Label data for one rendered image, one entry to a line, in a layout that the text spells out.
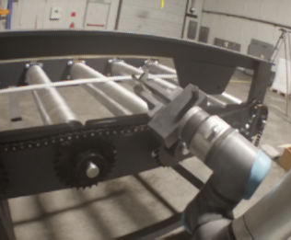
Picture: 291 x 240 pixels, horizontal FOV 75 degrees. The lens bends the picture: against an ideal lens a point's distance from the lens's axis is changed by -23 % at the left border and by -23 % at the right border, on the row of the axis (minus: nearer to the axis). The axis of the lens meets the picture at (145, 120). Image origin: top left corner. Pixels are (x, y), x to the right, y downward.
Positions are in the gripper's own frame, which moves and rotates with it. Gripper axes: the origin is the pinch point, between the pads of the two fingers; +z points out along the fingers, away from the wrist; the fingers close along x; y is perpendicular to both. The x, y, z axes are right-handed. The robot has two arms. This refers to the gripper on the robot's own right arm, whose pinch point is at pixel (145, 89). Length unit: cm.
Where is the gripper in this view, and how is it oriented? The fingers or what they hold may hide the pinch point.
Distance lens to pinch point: 55.3
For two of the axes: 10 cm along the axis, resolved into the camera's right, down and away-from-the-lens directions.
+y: -2.5, -4.9, -8.3
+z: -6.5, -5.5, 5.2
